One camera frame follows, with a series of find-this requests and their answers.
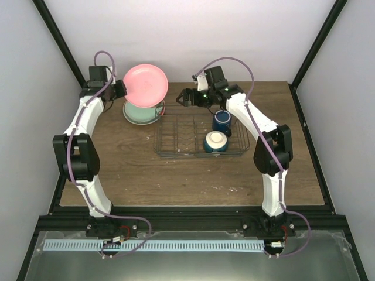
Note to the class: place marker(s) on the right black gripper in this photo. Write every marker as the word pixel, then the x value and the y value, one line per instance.
pixel 187 92

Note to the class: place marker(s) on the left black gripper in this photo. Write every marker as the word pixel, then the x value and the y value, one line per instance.
pixel 121 91

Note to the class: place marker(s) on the pink top plate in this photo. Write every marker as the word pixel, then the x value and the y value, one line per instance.
pixel 146 85

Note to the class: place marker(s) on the pink plate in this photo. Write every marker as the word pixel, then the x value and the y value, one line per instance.
pixel 160 109
pixel 146 85

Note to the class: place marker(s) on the wire dish rack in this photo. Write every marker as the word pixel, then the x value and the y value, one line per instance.
pixel 180 133

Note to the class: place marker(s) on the dark blue mug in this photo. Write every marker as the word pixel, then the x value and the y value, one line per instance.
pixel 222 122

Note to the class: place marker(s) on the teal white bowl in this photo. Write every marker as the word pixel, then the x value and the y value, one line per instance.
pixel 215 142

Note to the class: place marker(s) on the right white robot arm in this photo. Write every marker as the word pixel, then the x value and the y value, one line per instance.
pixel 273 150

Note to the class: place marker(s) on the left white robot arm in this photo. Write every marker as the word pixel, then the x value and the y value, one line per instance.
pixel 76 156

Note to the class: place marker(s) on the lower pink plate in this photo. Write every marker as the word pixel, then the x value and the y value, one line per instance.
pixel 160 109

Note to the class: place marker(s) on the mint green plate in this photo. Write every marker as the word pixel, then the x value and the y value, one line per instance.
pixel 138 115

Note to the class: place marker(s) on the light blue slotted strip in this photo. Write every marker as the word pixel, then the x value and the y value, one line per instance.
pixel 156 246

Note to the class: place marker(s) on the metal front tray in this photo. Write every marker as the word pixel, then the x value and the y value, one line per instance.
pixel 323 255

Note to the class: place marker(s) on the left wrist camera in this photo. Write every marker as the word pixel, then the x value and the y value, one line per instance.
pixel 100 73

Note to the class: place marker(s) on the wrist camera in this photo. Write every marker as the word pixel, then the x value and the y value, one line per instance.
pixel 100 73
pixel 212 78

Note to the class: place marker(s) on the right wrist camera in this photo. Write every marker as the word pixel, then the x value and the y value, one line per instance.
pixel 212 78

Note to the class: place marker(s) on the left black frame post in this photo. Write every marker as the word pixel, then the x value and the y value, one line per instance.
pixel 56 34

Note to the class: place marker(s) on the black frame post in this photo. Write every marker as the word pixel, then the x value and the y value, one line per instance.
pixel 56 34
pixel 323 33

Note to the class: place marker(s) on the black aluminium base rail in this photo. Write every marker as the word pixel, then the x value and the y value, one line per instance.
pixel 250 221

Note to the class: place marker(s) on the right black frame post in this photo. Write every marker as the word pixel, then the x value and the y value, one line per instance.
pixel 323 33

